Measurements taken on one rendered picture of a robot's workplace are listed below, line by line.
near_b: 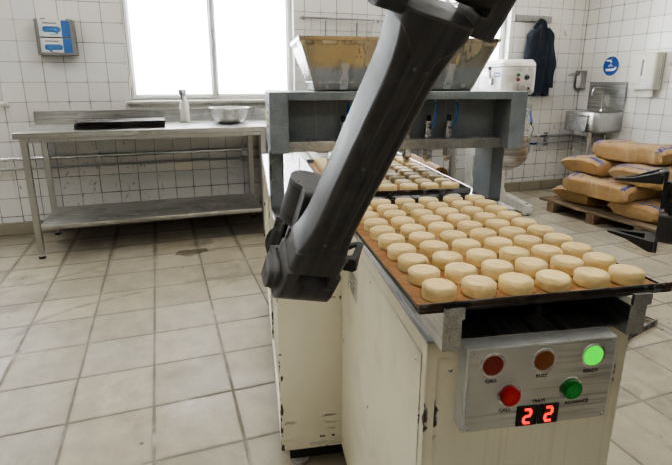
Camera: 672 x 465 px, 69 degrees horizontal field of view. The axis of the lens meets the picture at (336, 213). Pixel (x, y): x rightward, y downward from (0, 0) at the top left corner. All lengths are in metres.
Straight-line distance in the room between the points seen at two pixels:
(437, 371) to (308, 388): 0.85
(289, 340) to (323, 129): 0.62
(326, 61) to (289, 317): 0.72
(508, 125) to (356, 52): 0.48
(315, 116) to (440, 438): 0.90
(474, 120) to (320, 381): 0.91
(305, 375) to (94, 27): 3.53
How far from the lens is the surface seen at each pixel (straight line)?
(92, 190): 4.59
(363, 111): 0.45
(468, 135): 1.53
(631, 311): 0.86
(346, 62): 1.38
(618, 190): 4.60
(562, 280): 0.80
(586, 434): 0.98
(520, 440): 0.92
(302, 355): 1.53
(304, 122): 1.40
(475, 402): 0.80
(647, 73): 5.63
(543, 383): 0.83
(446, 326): 0.71
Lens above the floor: 1.21
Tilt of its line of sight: 15 degrees down
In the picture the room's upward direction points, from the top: straight up
